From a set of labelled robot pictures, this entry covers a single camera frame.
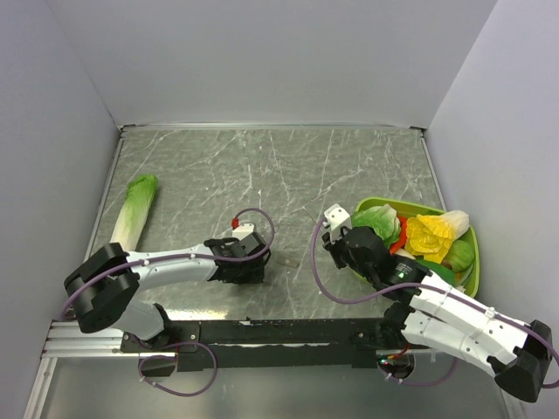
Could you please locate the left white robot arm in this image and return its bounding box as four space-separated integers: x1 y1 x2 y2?
64 232 271 351

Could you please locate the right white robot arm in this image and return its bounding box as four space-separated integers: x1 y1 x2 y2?
321 227 558 402

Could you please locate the green toy lettuce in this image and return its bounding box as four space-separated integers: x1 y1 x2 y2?
351 204 402 248

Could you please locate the red toy pepper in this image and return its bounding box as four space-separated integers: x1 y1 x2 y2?
389 216 407 254

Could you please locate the yellow toy cabbage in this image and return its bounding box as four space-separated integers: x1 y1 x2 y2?
404 210 470 263

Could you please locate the white green bok choy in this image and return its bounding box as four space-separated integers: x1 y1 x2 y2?
419 259 456 285

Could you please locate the round green toy vegetable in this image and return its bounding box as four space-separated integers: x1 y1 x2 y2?
442 240 475 273

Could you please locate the green plastic basket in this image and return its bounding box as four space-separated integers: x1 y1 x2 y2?
355 196 480 298

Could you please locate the long napa cabbage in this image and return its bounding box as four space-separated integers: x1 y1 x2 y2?
110 175 158 251

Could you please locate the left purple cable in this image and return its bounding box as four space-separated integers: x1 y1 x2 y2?
59 207 276 398

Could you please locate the purple cable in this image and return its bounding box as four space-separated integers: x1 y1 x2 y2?
310 216 559 389
59 207 276 398

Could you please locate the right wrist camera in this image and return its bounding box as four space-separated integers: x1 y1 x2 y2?
322 203 352 244

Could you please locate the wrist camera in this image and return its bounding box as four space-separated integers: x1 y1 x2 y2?
322 203 352 244
231 217 256 241

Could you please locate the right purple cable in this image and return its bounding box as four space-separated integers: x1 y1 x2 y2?
310 216 559 389

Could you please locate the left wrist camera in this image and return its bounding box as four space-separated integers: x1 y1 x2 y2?
231 217 256 241

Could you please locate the black base frame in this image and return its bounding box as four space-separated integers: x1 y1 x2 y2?
121 318 408 372

